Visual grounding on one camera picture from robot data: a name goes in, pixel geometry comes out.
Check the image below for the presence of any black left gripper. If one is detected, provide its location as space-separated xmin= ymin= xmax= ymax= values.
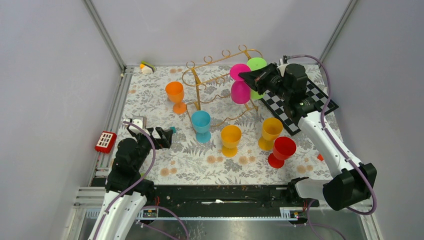
xmin=132 ymin=126 xmax=173 ymax=170

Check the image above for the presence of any red white small block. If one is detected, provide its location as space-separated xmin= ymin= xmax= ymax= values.
xmin=94 ymin=131 xmax=117 ymax=154

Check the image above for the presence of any blue plastic wine glass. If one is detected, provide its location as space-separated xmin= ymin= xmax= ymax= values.
xmin=191 ymin=110 xmax=211 ymax=143

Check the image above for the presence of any black white checkerboard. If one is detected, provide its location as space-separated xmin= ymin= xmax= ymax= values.
xmin=261 ymin=77 xmax=339 ymax=136

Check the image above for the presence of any small orange red piece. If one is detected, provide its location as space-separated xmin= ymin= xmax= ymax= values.
xmin=317 ymin=154 xmax=325 ymax=161

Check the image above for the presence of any red plastic wine glass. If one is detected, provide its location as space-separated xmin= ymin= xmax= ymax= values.
xmin=267 ymin=136 xmax=297 ymax=169

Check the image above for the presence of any magenta plastic wine glass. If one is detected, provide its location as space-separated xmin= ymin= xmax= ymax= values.
xmin=229 ymin=63 xmax=251 ymax=105

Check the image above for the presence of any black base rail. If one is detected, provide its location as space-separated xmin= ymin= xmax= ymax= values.
xmin=135 ymin=185 xmax=320 ymax=221

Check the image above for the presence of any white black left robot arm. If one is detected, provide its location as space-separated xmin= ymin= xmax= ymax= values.
xmin=88 ymin=117 xmax=174 ymax=240

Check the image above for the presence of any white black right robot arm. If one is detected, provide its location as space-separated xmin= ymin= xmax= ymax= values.
xmin=238 ymin=63 xmax=377 ymax=215

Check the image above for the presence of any yellow plastic wine glass front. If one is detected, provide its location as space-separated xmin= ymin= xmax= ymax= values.
xmin=220 ymin=125 xmax=242 ymax=158

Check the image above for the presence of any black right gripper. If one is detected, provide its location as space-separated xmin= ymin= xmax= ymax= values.
xmin=238 ymin=62 xmax=291 ymax=101

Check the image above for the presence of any floral patterned table mat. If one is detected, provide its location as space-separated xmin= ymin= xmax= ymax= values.
xmin=122 ymin=66 xmax=331 ymax=185

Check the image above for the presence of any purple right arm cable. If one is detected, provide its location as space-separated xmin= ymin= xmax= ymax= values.
xmin=286 ymin=54 xmax=379 ymax=240

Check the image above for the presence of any yellow plastic wine glass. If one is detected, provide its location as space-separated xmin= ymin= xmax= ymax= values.
xmin=258 ymin=117 xmax=284 ymax=151
xmin=220 ymin=125 xmax=242 ymax=158

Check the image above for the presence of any gold wire wine glass rack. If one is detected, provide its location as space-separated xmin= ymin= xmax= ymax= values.
xmin=180 ymin=44 xmax=266 ymax=128

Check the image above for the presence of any orange plastic wine glass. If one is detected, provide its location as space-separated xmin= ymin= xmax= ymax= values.
xmin=165 ymin=81 xmax=187 ymax=114

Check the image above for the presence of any orange white green toy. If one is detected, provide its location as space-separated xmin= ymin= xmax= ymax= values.
xmin=139 ymin=61 xmax=156 ymax=75

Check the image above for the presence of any green plastic wine glass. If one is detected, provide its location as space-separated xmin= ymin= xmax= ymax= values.
xmin=246 ymin=57 xmax=267 ymax=100

